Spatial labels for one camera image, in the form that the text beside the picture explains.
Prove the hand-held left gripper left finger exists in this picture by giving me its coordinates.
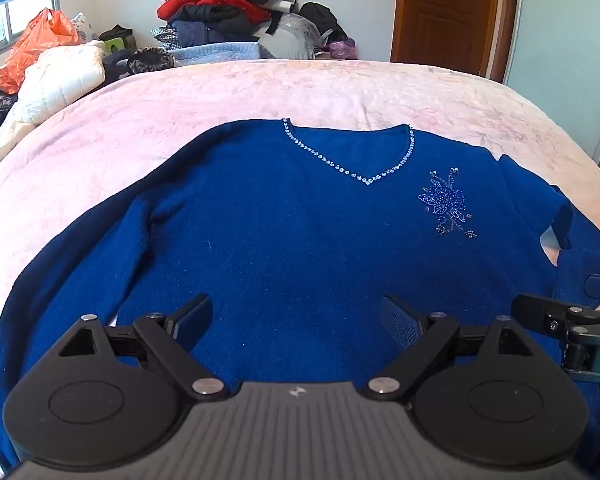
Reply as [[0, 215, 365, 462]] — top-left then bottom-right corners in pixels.
[[55, 294, 229, 401]]

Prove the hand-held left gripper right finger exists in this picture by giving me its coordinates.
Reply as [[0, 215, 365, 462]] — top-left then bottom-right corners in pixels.
[[364, 294, 533, 401]]

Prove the blue beaded sweater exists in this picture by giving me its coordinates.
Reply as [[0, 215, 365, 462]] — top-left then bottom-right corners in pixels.
[[0, 118, 600, 476]]

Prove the pile of dark clothes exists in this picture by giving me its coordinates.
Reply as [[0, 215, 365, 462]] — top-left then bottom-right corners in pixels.
[[150, 0, 301, 61]]

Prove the pink bed blanket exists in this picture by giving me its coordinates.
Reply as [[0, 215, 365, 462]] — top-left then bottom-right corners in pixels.
[[0, 57, 600, 480]]

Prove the white wardrobe sliding door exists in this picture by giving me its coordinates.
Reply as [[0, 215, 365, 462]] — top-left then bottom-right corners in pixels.
[[502, 0, 600, 163]]

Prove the leopard print furry hat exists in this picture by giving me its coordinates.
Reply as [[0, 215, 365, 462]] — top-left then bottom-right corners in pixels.
[[127, 47, 176, 73]]

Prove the light blue towel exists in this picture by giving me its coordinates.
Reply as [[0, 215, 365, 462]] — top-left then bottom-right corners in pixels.
[[167, 41, 276, 67]]

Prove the white quilted jacket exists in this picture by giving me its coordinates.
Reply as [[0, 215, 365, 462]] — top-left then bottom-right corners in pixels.
[[0, 40, 106, 176]]

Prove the purple bag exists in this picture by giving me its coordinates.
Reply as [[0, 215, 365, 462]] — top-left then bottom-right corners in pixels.
[[327, 38, 357, 61]]

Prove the green and black bag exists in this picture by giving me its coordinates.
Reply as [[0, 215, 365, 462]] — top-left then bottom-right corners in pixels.
[[98, 25, 136, 56]]

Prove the clear plastic bag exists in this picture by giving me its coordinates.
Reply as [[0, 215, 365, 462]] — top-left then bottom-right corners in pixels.
[[270, 12, 323, 61]]

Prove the brown wooden door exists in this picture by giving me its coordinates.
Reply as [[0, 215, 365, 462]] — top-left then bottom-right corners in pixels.
[[391, 0, 521, 83]]

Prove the white floral bag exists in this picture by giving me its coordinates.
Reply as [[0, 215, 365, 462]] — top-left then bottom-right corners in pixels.
[[72, 12, 98, 43]]

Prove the orange plastic bag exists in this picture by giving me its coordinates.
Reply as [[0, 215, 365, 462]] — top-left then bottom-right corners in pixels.
[[0, 8, 83, 95]]

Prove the window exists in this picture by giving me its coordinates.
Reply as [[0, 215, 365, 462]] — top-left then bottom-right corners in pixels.
[[0, 0, 61, 63]]

